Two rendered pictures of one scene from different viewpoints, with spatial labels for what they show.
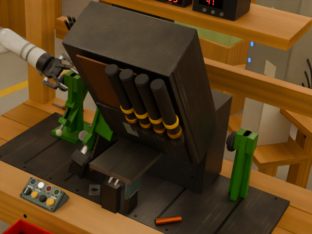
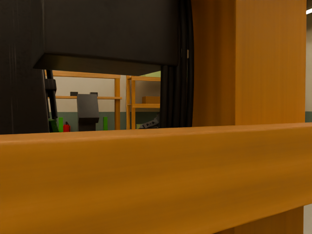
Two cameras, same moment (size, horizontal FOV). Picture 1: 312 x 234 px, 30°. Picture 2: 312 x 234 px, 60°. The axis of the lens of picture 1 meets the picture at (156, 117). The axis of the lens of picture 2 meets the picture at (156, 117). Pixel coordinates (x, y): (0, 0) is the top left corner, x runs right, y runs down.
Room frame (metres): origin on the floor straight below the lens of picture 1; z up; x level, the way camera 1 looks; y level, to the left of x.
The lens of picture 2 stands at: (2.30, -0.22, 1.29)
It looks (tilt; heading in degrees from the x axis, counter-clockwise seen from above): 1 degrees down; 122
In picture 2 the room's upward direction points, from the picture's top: straight up
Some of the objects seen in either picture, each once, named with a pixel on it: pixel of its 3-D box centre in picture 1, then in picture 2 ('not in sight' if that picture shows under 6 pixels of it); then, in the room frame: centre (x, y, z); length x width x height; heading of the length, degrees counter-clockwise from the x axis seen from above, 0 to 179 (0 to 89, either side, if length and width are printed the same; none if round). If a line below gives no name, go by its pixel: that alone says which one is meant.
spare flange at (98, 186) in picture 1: (94, 190); not in sight; (1.70, 0.20, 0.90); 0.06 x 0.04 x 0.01; 5
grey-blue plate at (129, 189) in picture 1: (133, 191); not in sight; (1.62, 0.06, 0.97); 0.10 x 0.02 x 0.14; 152
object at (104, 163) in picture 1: (141, 148); not in sight; (1.68, 0.04, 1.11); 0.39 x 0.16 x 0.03; 152
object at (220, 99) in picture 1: (180, 132); not in sight; (1.88, -0.10, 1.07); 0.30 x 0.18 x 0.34; 62
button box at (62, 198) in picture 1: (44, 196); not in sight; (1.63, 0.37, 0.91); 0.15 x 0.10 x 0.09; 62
